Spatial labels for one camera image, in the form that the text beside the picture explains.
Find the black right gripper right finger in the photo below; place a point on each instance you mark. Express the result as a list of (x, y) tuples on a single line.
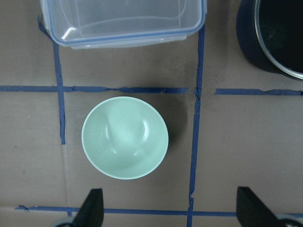
[(251, 211)]

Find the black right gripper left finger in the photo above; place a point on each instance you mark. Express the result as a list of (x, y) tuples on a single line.
[(91, 213)]

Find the green bowl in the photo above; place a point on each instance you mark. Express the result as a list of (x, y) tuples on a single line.
[(125, 138)]

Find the dark blue saucepan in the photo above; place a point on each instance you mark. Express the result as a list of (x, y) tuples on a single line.
[(270, 34)]

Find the clear plastic container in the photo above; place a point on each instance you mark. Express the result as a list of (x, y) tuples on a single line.
[(91, 24)]

